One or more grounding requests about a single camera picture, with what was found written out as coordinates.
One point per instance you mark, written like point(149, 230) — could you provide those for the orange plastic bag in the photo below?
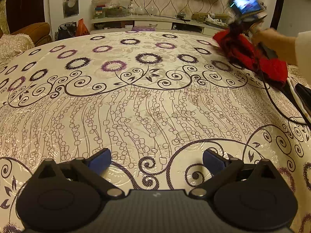
point(81, 29)

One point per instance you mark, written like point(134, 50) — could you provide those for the brown leather sofa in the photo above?
point(36, 31)

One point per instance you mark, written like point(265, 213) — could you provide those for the red pants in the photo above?
point(235, 48)

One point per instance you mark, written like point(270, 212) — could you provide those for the printed bedspread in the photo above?
point(145, 102)

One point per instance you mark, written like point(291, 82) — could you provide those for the glass tray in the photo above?
point(117, 12)

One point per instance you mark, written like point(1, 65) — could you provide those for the white TV cabinet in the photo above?
point(145, 19)

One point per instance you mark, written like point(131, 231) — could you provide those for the black bag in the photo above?
point(66, 31)

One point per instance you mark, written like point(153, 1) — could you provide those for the purple plastic stool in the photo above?
point(143, 28)

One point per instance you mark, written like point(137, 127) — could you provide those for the clear bottle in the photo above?
point(131, 8)

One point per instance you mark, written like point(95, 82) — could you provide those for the clear lidded storage container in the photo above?
point(100, 8)

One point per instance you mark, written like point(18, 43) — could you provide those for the cream fluffy pillow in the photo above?
point(14, 44)

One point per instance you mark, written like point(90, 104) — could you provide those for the tea tray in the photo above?
point(211, 19)

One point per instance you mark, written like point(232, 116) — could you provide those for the glass jar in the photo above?
point(151, 11)
point(140, 11)

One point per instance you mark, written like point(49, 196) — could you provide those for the small green pot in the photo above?
point(182, 16)

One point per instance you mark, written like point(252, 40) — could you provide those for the wall poster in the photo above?
point(70, 4)

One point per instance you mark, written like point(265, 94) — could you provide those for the dark wooden door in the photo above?
point(24, 4)
point(277, 12)

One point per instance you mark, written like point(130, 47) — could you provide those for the cream folded garment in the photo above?
point(297, 99)

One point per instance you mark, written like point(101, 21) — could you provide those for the person's right hand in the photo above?
point(266, 36)

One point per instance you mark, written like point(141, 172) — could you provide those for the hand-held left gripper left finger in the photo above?
point(100, 159)

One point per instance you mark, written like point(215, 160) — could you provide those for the person's right forearm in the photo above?
point(291, 46)

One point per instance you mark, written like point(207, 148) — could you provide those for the beige curtain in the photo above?
point(4, 17)

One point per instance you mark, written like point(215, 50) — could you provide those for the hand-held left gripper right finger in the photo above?
point(213, 161)

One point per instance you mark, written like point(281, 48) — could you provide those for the black pants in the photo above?
point(305, 88)

